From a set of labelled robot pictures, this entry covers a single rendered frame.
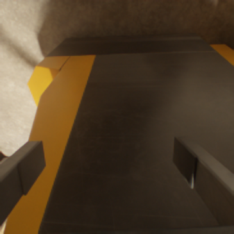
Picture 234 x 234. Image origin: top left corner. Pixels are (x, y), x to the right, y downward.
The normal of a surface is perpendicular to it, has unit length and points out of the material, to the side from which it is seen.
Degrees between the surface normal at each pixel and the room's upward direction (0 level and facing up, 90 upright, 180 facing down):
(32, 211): 90
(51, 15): 0
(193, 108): 90
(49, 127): 90
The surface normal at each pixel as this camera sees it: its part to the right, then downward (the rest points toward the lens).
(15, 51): -0.07, 0.63
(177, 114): -0.06, -0.78
